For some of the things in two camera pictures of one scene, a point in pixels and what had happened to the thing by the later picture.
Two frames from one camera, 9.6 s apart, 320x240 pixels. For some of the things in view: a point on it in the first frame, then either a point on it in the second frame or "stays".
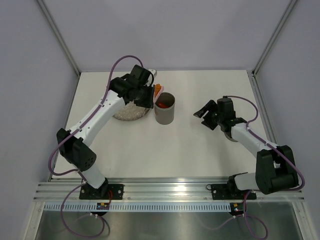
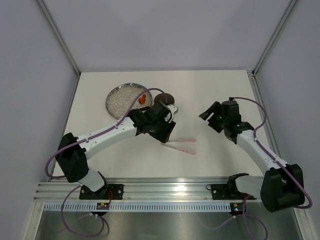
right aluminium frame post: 287,12 stays
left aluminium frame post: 59,36 stays
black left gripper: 149,103 to 163,136
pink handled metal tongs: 158,94 to 193,152
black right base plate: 230,191 stays
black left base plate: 107,191 stays
